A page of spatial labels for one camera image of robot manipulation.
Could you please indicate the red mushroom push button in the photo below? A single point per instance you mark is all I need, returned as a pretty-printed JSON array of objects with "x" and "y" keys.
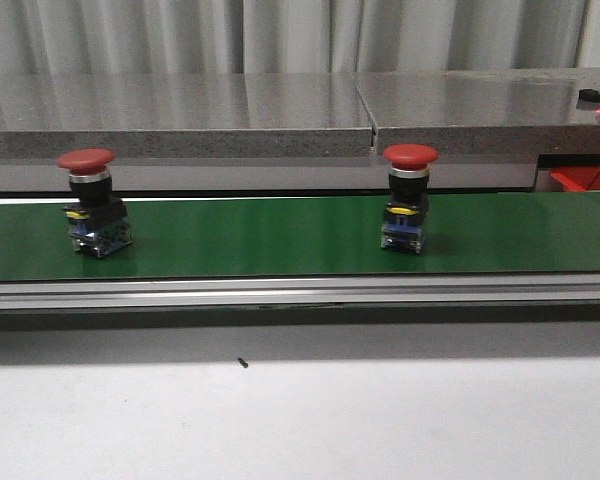
[
  {"x": 405, "y": 214},
  {"x": 98, "y": 223}
]

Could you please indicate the green conveyor belt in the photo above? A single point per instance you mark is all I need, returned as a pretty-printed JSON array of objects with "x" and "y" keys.
[{"x": 466, "y": 233}]

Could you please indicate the grey stone slab right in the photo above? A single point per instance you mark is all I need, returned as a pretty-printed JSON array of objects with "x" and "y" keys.
[{"x": 528, "y": 111}]

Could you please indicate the grey stone slab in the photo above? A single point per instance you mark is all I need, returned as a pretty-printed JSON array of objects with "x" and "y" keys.
[
  {"x": 528, "y": 111},
  {"x": 183, "y": 115}
]

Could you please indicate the red plastic bin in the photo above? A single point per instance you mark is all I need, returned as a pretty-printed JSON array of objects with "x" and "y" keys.
[{"x": 577, "y": 178}]

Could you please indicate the grey stone slab left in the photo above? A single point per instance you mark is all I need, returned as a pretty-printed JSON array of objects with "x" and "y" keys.
[{"x": 183, "y": 115}]

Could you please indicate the small electronic sensor module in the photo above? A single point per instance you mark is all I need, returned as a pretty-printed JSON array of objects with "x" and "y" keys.
[{"x": 589, "y": 99}]

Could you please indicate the white curtain backdrop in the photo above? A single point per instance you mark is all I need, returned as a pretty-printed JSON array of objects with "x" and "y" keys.
[{"x": 217, "y": 37}]

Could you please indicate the aluminium conveyor side rail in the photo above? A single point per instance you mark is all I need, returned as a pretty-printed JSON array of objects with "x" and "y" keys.
[{"x": 332, "y": 290}]

